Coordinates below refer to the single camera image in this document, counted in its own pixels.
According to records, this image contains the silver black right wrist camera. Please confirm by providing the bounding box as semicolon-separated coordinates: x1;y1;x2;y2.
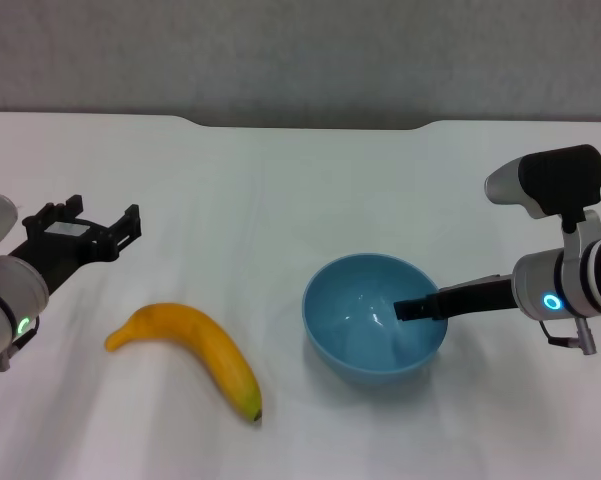
483;144;601;234

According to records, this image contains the right wrist cable with plug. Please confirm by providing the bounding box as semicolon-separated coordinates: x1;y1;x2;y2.
538;315;599;356

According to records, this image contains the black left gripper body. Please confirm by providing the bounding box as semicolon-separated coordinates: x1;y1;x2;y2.
9;213;117;297

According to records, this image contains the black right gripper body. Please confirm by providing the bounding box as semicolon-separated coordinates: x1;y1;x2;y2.
431;273;519;322

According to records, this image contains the blue ceramic bowl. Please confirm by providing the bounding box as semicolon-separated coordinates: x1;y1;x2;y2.
301;252;450;387

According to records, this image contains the yellow banana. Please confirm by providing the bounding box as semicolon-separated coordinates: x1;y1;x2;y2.
104;302;264;424

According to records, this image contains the left wrist cable with plug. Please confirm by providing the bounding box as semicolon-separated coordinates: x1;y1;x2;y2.
0;315;41;373

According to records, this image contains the wrist cable with plug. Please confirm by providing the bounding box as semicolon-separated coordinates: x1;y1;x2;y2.
0;315;41;373
538;315;599;356

